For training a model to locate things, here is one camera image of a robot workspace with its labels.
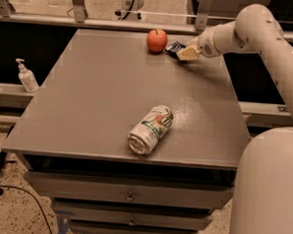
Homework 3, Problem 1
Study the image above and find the bottom grey drawer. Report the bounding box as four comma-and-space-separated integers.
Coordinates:
69, 220, 198, 234

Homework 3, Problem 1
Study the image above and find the blue rxbar blueberry wrapper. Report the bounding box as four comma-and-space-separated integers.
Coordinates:
165, 41, 186, 59

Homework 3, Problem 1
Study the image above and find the white pump soap bottle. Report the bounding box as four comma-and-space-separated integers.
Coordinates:
16, 58, 39, 92

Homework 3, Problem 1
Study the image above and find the metal railing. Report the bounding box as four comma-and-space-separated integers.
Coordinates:
0, 0, 293, 42

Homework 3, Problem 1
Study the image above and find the top grey drawer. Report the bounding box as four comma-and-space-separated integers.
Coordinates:
25, 172, 233, 209

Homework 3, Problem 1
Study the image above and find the grey drawer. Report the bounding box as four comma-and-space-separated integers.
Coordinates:
52, 200, 212, 230
25, 172, 233, 209
69, 220, 198, 234

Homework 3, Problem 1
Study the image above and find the grey drawer cabinet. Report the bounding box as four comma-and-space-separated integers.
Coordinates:
0, 25, 257, 234

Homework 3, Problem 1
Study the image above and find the red apple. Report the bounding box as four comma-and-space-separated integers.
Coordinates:
146, 29, 167, 53

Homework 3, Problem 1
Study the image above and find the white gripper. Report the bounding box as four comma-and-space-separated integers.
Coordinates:
176, 27, 220, 61

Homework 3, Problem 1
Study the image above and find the middle grey drawer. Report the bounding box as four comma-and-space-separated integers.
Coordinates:
52, 200, 212, 230

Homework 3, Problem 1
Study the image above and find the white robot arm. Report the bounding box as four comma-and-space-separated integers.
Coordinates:
177, 4, 293, 234

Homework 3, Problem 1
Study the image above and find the white green soda can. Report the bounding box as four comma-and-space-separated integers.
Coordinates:
128, 105, 173, 155

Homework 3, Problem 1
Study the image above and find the black floor cable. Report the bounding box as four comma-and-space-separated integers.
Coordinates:
0, 184, 58, 234

